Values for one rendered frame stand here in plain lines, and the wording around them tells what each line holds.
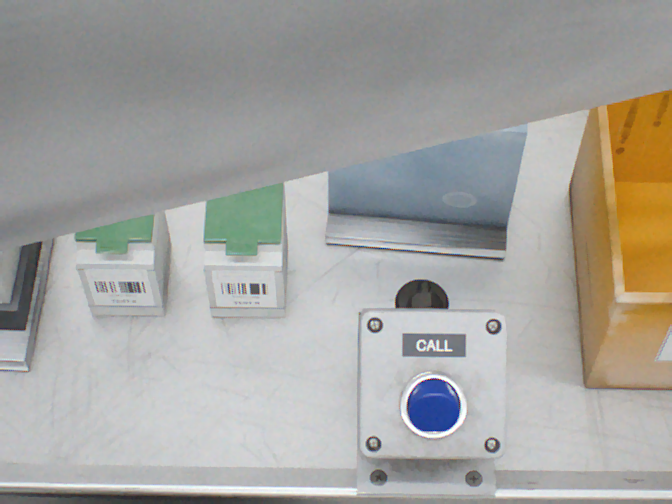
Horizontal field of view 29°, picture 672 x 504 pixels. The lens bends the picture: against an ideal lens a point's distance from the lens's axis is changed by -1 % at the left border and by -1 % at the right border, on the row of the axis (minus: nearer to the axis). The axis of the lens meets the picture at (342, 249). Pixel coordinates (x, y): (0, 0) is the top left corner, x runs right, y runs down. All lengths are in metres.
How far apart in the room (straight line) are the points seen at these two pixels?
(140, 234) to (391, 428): 0.16
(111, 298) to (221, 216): 0.08
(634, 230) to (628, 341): 0.11
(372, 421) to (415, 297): 0.09
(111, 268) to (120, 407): 0.07
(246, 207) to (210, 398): 0.10
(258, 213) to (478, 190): 0.12
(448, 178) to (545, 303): 0.09
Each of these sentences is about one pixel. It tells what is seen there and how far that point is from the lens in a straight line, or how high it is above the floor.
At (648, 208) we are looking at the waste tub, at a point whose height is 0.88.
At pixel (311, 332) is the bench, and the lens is 0.71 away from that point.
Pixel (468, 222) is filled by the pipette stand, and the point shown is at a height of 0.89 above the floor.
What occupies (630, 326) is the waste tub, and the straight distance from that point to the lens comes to 0.65.
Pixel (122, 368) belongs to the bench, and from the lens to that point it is 0.71.
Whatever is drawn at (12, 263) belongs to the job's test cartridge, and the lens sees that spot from 0.70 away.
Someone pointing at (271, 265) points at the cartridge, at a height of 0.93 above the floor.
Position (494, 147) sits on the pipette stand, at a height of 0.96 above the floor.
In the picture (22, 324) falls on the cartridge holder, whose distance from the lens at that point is 0.71.
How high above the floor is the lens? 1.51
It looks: 59 degrees down
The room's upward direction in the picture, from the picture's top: 1 degrees clockwise
